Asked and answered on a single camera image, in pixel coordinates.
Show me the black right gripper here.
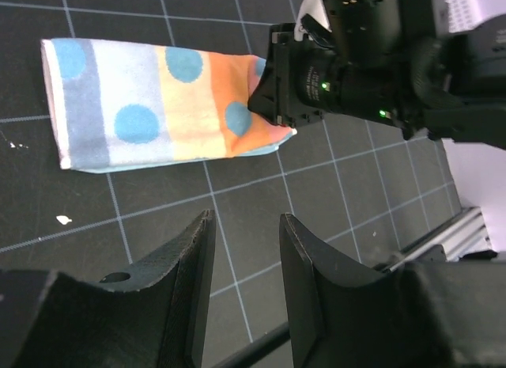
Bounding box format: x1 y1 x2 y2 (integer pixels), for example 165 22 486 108
247 23 416 127

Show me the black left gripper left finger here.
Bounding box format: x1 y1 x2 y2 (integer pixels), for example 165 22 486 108
1 210 216 367

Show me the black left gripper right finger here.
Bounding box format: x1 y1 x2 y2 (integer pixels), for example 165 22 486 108
279 214 505 367

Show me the pastel striped towel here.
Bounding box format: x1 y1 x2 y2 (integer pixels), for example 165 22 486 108
40 38 296 173

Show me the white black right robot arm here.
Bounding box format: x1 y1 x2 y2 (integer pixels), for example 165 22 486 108
248 0 505 149

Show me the black grid cutting mat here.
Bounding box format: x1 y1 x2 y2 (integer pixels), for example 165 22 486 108
1 0 461 367

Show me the white plastic mesh basket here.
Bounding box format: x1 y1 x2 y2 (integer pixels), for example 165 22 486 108
432 0 505 44

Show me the aluminium front rail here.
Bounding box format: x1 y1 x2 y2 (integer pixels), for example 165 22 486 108
374 207 493 272

